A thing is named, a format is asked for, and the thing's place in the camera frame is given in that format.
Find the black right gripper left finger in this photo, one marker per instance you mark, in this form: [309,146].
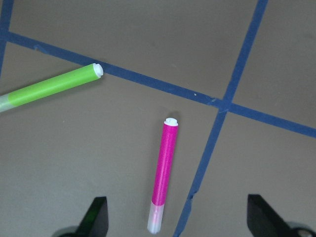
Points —
[96,221]

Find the pink pen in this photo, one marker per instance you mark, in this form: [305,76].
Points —
[163,170]

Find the green pen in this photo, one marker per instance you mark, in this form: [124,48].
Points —
[51,86]

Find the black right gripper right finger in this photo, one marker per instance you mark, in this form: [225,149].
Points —
[262,220]

